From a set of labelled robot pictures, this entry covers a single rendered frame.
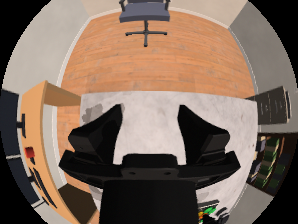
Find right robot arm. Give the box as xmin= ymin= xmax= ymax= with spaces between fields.
xmin=216 ymin=213 xmax=230 ymax=224

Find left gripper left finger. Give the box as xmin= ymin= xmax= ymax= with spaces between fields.
xmin=68 ymin=104 xmax=122 ymax=164

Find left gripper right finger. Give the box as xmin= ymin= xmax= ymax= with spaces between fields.
xmin=177 ymin=104 xmax=230 ymax=165

